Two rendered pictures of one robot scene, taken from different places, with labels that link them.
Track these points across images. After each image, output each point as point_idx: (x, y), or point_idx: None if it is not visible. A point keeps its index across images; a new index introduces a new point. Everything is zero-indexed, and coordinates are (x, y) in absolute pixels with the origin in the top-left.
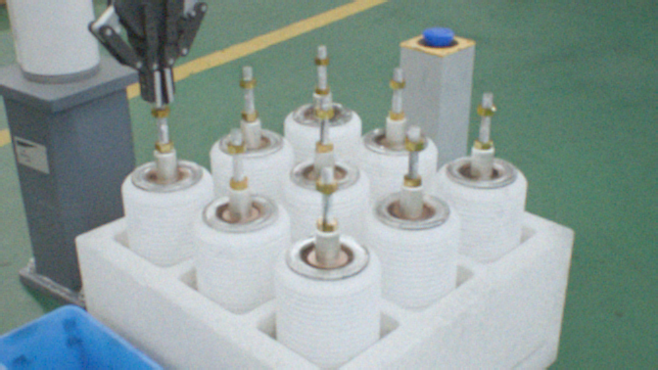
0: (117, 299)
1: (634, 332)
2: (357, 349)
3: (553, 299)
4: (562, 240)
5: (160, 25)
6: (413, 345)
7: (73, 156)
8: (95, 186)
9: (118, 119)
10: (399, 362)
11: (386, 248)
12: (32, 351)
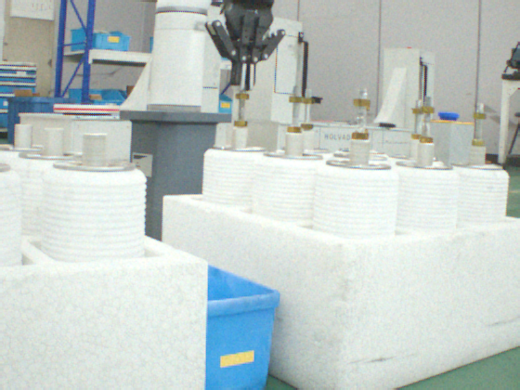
0: (186, 237)
1: None
2: (376, 236)
3: None
4: None
5: (252, 33)
6: (420, 240)
7: (171, 162)
8: (181, 192)
9: (206, 147)
10: (408, 247)
11: (404, 182)
12: None
